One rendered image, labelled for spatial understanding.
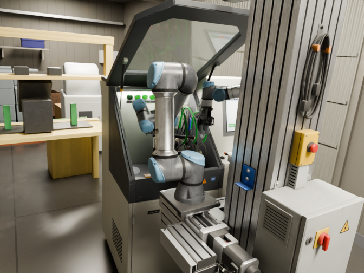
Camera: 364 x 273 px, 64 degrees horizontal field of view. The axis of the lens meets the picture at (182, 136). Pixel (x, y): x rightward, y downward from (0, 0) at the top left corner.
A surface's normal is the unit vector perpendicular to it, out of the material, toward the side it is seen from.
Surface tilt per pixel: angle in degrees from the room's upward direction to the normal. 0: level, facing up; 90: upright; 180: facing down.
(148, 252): 90
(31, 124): 90
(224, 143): 76
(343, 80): 90
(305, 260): 90
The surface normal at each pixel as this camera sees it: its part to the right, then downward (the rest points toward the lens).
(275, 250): -0.86, 0.08
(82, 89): 0.44, -0.04
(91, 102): 0.44, 0.27
